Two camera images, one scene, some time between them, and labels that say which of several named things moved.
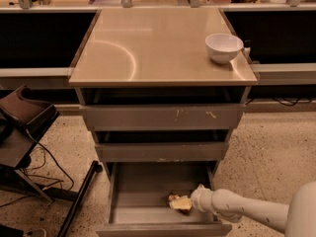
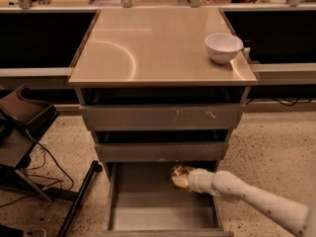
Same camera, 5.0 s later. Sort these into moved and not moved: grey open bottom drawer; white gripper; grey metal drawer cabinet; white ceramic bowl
Moved: white gripper
Not moved: grey open bottom drawer; white ceramic bowl; grey metal drawer cabinet
